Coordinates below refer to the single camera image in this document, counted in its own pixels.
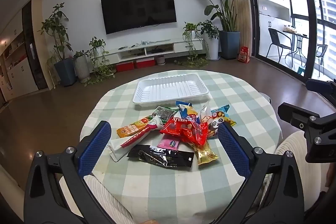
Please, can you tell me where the wall television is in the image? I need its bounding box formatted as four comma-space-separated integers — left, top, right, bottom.
100, 0, 177, 35

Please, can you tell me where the tall leafy tree plant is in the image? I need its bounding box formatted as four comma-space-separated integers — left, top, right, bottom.
38, 3, 74, 63

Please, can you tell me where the red chocolate bag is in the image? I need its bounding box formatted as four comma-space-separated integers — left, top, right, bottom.
160, 116, 210, 146

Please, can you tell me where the red paper bag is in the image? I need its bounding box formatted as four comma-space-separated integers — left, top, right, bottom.
238, 46, 250, 63

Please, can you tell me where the blue panda snack packet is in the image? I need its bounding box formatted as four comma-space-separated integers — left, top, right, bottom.
209, 104, 237, 135

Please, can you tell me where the white plastic tray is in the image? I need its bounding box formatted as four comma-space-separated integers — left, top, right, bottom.
132, 73, 210, 105

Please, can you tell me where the tall white planter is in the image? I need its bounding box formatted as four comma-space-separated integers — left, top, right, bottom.
203, 34, 220, 61

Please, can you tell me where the white ribbed planter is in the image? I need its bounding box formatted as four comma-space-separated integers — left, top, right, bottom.
73, 54, 90, 82

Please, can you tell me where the wooden wall cabinet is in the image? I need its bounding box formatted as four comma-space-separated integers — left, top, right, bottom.
0, 0, 50, 102

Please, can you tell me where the blue biscuit packet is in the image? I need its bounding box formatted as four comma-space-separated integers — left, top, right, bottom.
175, 101, 200, 123

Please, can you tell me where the black balcony chair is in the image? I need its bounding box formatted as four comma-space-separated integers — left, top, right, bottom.
314, 44, 329, 75
266, 28, 293, 62

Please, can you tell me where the grey-blue square planter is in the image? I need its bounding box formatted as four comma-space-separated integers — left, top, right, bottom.
219, 30, 241, 60

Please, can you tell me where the gold snack packet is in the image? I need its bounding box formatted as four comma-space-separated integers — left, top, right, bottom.
194, 139, 219, 166

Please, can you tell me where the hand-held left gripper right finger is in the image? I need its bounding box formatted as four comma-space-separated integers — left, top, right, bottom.
212, 123, 313, 224

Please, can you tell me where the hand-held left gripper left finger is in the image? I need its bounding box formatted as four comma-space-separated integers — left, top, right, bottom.
24, 120, 135, 224

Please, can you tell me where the orange snack packet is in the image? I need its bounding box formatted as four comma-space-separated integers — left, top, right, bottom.
116, 119, 156, 138

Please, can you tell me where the round balcony table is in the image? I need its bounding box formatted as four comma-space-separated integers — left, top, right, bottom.
283, 28, 311, 67

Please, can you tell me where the white television console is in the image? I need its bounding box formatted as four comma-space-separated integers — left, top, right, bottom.
101, 38, 204, 67

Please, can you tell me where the black snack packet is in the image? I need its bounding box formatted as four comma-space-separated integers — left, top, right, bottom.
127, 144, 195, 168

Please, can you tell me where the clear snack packet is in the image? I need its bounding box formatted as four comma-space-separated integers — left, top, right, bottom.
199, 106, 219, 139

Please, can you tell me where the round table with checked cloth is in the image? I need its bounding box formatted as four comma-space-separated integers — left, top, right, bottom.
79, 70, 284, 224

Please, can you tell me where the white ribbed cloth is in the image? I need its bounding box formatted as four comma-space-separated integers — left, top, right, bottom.
256, 131, 330, 214

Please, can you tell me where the black sliding door frame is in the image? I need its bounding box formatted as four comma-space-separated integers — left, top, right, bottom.
241, 0, 336, 84

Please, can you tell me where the climbing pothos plant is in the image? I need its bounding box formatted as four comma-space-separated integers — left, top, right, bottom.
84, 36, 117, 86

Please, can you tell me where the dark blue planter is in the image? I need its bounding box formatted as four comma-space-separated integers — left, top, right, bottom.
54, 57, 77, 87

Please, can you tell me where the trailing pothos plant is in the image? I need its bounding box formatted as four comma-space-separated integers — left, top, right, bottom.
176, 21, 209, 68

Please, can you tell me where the red storage box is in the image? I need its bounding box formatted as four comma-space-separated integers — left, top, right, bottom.
135, 58, 156, 69
115, 62, 135, 72

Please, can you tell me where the pink snack packet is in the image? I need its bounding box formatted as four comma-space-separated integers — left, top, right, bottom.
157, 133, 180, 149

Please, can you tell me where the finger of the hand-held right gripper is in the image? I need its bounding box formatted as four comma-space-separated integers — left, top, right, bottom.
277, 102, 336, 164
305, 78, 336, 95

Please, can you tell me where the green seed packet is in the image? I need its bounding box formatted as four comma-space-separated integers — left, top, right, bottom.
153, 106, 178, 125

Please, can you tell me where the beige curtain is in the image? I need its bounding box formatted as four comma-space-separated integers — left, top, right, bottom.
225, 0, 253, 57

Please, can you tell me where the white and red long packet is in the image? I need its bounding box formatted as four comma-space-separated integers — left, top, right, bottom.
107, 116, 166, 162

